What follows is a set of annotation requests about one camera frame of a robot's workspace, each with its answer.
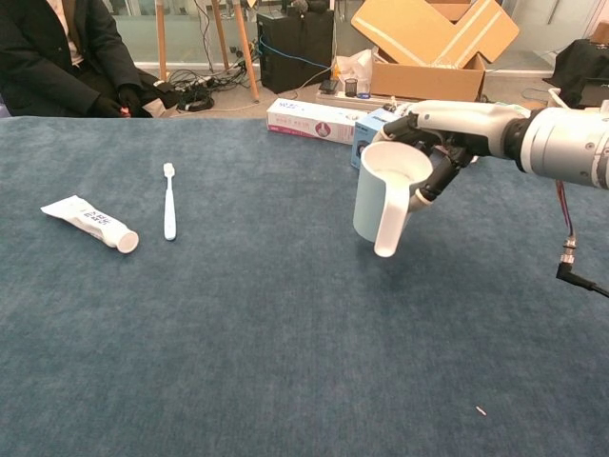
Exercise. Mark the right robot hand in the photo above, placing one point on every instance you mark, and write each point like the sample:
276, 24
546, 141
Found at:
457, 124

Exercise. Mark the light blue toothbrush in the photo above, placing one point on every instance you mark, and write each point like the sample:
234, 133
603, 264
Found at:
170, 214

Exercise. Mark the white toothpaste tube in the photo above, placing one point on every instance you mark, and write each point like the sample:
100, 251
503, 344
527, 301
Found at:
95, 221

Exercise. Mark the open cardboard box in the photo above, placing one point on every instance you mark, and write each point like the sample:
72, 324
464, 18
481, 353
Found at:
428, 81

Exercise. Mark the blue cube speaker box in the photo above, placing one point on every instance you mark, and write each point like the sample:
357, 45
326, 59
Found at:
366, 128

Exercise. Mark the brown mesh pen holder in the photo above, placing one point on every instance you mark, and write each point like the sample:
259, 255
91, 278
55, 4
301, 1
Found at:
351, 88

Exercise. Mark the long white pink box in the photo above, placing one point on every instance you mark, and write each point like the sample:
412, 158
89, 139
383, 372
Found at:
304, 121

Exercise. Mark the white plastic bin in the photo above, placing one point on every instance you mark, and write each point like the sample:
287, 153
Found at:
553, 97

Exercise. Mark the white plastic bag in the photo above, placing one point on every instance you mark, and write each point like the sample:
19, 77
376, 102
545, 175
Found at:
354, 64

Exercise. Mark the long white power strip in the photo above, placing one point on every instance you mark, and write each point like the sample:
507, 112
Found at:
333, 99

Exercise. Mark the small black device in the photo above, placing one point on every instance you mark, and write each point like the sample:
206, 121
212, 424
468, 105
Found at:
328, 86

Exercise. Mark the black cloth cover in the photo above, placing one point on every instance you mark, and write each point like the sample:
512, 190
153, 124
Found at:
580, 66

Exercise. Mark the black computer tower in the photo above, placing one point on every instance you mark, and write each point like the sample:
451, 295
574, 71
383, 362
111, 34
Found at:
295, 52

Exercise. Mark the wooden easel leg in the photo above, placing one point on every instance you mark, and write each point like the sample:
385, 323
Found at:
221, 38
245, 47
162, 43

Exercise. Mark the blue table cloth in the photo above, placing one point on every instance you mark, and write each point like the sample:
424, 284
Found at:
238, 333

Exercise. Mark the person in black coat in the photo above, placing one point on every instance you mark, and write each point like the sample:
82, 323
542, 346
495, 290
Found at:
38, 57

